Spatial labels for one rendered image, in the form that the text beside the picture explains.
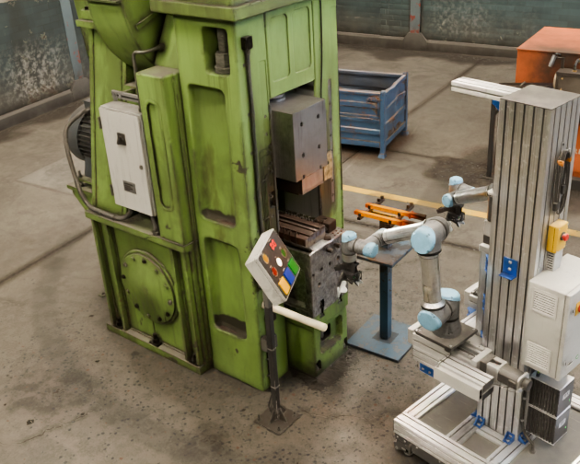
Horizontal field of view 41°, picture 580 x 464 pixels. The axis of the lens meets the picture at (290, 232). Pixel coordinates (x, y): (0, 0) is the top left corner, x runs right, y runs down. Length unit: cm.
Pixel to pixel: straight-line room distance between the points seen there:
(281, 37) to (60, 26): 681
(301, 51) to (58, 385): 264
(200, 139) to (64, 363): 195
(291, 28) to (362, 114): 393
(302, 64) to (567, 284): 186
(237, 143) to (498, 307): 157
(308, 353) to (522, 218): 186
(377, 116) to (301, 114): 389
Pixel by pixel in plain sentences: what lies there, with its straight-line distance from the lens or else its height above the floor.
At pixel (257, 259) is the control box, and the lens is 387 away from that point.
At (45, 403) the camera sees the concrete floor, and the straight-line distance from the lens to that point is 517.
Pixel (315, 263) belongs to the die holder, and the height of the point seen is 84.
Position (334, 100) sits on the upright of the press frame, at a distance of 469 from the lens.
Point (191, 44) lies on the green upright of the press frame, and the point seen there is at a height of 214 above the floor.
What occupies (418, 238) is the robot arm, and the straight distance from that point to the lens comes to 355.
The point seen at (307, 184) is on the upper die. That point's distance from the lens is 436.
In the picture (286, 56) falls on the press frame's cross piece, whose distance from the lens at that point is 426.
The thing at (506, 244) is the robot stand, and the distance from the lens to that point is 370.
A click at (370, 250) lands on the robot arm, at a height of 125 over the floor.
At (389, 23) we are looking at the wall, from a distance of 1238.
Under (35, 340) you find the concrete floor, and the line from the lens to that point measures 579.
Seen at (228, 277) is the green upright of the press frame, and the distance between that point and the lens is 466.
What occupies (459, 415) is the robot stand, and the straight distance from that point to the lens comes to 442.
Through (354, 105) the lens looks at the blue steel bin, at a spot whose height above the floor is 54.
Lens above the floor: 310
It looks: 28 degrees down
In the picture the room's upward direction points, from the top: 4 degrees counter-clockwise
